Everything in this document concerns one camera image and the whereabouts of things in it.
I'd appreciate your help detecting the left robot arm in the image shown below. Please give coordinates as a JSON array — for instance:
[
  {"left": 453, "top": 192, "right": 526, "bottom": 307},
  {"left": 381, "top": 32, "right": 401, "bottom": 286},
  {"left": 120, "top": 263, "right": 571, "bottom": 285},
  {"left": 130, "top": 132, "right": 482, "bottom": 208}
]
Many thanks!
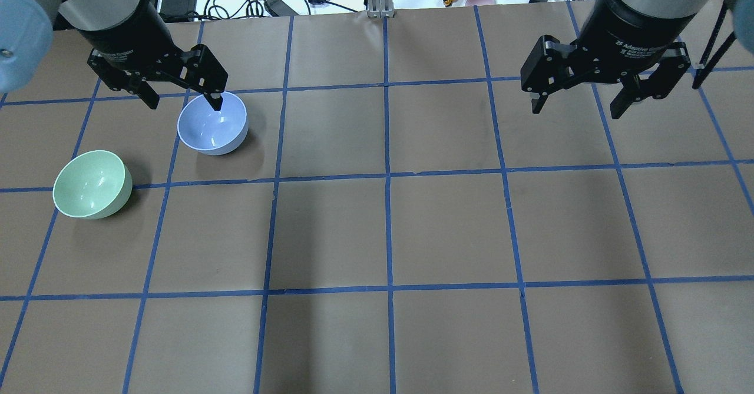
[{"left": 1, "top": 0, "right": 228, "bottom": 111}]

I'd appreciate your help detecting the blue bowl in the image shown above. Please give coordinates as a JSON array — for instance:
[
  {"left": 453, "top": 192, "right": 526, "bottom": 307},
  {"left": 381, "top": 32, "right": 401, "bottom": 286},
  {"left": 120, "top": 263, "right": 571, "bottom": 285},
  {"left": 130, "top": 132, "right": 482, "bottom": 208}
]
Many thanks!
[{"left": 177, "top": 92, "right": 249, "bottom": 156}]

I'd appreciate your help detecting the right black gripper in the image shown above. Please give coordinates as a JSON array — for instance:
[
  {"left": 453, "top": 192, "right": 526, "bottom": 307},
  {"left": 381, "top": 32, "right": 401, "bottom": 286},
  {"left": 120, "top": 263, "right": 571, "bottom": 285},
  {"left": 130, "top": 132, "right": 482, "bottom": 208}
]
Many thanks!
[{"left": 520, "top": 0, "right": 690, "bottom": 120}]

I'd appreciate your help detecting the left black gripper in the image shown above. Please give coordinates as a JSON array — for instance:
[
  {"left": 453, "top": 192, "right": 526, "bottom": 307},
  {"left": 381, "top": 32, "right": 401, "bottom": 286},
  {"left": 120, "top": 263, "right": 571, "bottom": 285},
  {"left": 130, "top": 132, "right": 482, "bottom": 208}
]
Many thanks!
[{"left": 87, "top": 2, "right": 229, "bottom": 111}]

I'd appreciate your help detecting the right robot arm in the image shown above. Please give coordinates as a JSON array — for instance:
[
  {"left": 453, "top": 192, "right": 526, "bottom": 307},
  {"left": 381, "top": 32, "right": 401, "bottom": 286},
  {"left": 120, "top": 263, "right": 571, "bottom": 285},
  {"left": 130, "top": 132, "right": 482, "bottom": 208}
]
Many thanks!
[{"left": 521, "top": 0, "right": 752, "bottom": 118}]

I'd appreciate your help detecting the green bowl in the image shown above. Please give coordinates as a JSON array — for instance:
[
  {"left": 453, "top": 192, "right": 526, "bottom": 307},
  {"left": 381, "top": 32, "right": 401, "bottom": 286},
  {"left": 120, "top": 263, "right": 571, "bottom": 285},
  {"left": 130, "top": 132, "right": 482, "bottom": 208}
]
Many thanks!
[{"left": 53, "top": 150, "right": 134, "bottom": 220}]

